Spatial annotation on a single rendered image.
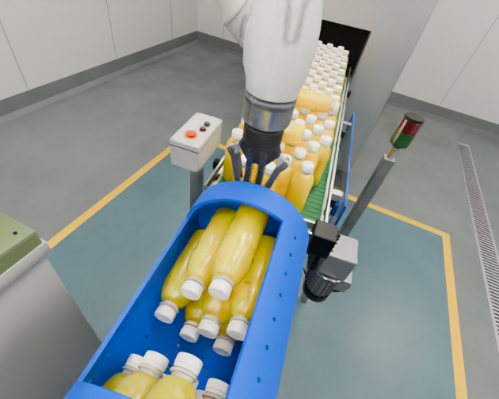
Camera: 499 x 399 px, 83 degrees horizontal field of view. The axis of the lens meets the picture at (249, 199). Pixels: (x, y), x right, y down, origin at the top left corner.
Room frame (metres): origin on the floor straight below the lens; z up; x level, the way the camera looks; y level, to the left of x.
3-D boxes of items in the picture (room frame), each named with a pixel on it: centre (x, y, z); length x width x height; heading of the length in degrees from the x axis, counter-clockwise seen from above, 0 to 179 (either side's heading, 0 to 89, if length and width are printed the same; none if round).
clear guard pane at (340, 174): (1.14, -0.40, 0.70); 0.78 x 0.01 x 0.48; 171
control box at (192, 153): (0.81, 0.22, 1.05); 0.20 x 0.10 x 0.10; 171
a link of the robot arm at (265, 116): (0.47, 0.00, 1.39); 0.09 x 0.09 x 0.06
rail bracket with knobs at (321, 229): (0.57, -0.24, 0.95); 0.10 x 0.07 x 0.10; 81
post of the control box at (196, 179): (0.81, 0.22, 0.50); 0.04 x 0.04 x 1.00; 81
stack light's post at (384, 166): (0.88, -0.45, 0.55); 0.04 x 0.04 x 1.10; 81
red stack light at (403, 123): (0.88, -0.45, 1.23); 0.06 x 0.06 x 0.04
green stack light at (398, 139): (0.88, -0.45, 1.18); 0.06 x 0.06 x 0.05
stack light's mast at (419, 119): (0.88, -0.45, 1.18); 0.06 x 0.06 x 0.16
